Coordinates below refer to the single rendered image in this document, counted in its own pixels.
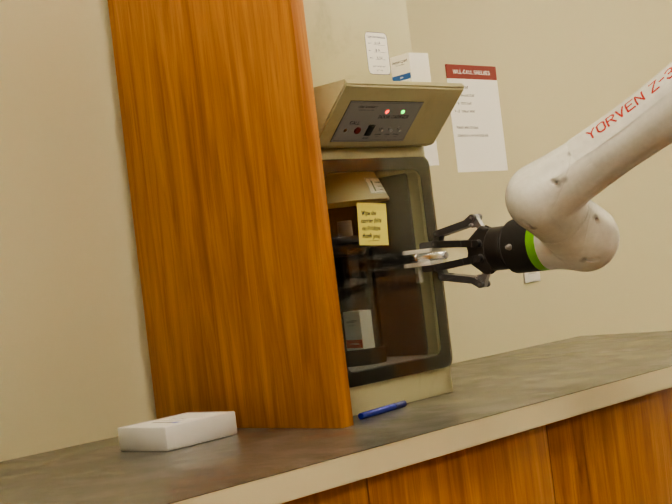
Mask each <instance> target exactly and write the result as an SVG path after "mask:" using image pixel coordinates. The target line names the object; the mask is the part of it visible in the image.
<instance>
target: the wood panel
mask: <svg viewBox="0 0 672 504"><path fill-rule="evenodd" d="M108 8H109V17H110V26H111V34H112V43H113V51H114V60H115V68H116V77H117V85H118V94H119V102H120V111H121V119H122V128H123V136H124V145H125V153H126V162H127V170H128V179H129V187H130V196H131V204H132V213H133V221H134V230H135V238H136V247H137V255H138V264H139V272H140V281H141V289H142V298H143V306H144V315H145V323H146V332H147V340H148V349H149V357H150V366H151V374H152V383H153V391H154V400H155V408H156V417H157V419H159V418H163V417H168V416H172V415H177V414H181V413H186V412H212V411H235V416H236V425H237V428H345V427H349V426H353V425H354V422H353V414H352V406H351V397H350V389H349V380H348V372H347V364H346V355H345V347H344V339H343V330H342V322H341V314H340V305H339V297H338V289H337V280H336V272H335V264H334V255H333V247H332V239H331V230H330V222H329V214H328V205H327V197H326V188H325V180H324V172H323V163H322V155H321V147H320V138H319V130H318V122H317V113H316V105H315V97H314V88H313V80H312V72H311V63H310V55H309V47H308V38H307V30H306V21H305V13H304V5H303V0H108Z"/></svg>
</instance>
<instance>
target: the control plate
mask: <svg viewBox="0 0 672 504"><path fill-rule="evenodd" d="M423 103H424V102H403V101H351V102H350V103H349V105H348V107H347V109H346V111H345V113H344V115H343V117H342V119H341V121H340V123H339V125H338V127H337V129H336V131H335V133H334V135H333V137H332V139H331V141H330V142H369V141H403V140H404V138H405V136H406V134H407V132H408V131H409V129H410V127H411V125H412V123H413V121H414V120H415V118H416V116H417V114H418V112H419V110H420V109H421V107H422V105H423ZM387 109H389V110H390V111H389V113H388V114H385V111H386V110H387ZM403 109H405V112H404V113H403V114H401V111H402V110H403ZM369 125H375V127H374V129H373V131H372V133H371V135H370V136H364V134H365V132H366V130H367V128H368V126H369ZM357 127H360V128H361V131H360V133H358V134H355V133H354V130H355V129H356V128H357ZM381 127H382V128H383V131H382V132H381V131H379V128H381ZM390 127H391V128H392V131H391V132H390V131H388V128H390ZM399 127H400V128H401V131H400V132H399V131H397V128H399ZM345 128H348V131H347V132H346V133H343V130H344V129H345Z"/></svg>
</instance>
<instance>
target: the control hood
mask: <svg viewBox="0 0 672 504"><path fill-rule="evenodd" d="M313 88H314V97H315V105H316V113H317V122H318V130H319V138H320V147H321V148H366V147H416V146H428V145H432V143H434V142H435V140H436V138H437V136H438V134H439V133H440V131H441V129H442V127H443V126H444V124H445V122H446V120H447V118H448V117H449V115H450V113H451V111H452V109H453V108H454V106H455V104H456V102H457V101H458V99H459V97H460V95H461V93H462V92H463V89H464V85H462V83H437V82H410V81H383V80H356V79H343V80H339V81H336V82H332V83H328V84H324V85H321V86H317V87H313ZM351 101H403V102H424V103H423V105H422V107H421V109H420V110H419V112H418V114H417V116H416V118H415V120H414V121H413V123H412V125H411V127H410V129H409V131H408V132H407V134H406V136H405V138H404V140H403V141H369V142H330V141H331V139H332V137H333V135H334V133H335V131H336V129H337V127H338V125H339V123H340V121H341V119H342V117H343V115H344V113H345V111H346V109H347V107H348V105H349V103H350V102H351Z"/></svg>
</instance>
